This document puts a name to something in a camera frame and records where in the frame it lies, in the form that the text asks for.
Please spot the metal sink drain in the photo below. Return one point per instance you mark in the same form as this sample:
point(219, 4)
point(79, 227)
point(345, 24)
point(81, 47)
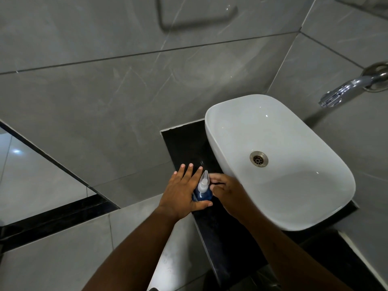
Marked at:
point(259, 159)

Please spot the person's right forearm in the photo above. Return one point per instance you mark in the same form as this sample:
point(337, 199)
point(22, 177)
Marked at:
point(291, 257)

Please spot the chrome wall faucet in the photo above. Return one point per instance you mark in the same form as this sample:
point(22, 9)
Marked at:
point(348, 89)

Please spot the person's right hand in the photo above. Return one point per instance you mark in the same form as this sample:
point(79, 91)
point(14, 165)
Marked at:
point(232, 198)

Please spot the person's left hand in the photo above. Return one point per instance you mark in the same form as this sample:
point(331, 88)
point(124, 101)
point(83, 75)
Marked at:
point(179, 195)

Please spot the clear white pump head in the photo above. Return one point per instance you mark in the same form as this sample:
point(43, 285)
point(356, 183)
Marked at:
point(203, 182)

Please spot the person's left forearm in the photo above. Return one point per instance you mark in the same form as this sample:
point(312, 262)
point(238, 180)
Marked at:
point(136, 254)

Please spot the blue hand soap bottle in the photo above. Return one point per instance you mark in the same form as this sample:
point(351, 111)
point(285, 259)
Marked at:
point(204, 196)

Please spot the white ceramic sink basin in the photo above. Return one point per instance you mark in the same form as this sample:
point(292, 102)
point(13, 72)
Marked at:
point(291, 154)

